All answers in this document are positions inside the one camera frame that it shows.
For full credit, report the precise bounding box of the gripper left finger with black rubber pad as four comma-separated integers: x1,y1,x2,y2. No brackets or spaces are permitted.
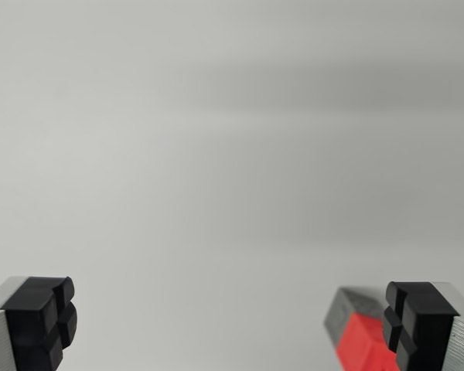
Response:
0,275,79,371

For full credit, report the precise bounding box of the gripper right finger with black rubber pad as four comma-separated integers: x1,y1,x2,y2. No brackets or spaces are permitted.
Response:
381,281,464,371

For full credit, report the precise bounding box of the red studded cube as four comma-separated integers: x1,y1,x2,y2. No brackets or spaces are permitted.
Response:
336,311,401,371

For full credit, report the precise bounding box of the grey studded cube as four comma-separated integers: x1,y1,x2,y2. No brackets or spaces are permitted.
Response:
323,286,388,351

